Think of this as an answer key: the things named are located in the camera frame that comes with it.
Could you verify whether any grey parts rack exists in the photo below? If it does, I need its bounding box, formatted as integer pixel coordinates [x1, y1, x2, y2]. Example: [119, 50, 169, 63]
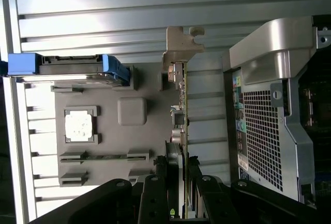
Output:
[50, 63, 188, 191]

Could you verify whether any silver CPU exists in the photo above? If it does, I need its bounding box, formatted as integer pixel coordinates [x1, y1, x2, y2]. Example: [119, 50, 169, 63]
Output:
[64, 110, 94, 142]

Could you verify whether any open PC case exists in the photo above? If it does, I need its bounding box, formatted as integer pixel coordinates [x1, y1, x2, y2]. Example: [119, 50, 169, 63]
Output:
[221, 16, 331, 206]

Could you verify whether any silver hard disk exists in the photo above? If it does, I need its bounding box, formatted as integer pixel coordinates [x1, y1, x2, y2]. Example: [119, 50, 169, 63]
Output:
[23, 54, 111, 84]

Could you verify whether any blue disk caddy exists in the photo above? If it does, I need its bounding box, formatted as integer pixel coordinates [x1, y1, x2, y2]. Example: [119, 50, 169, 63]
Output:
[0, 52, 132, 88]

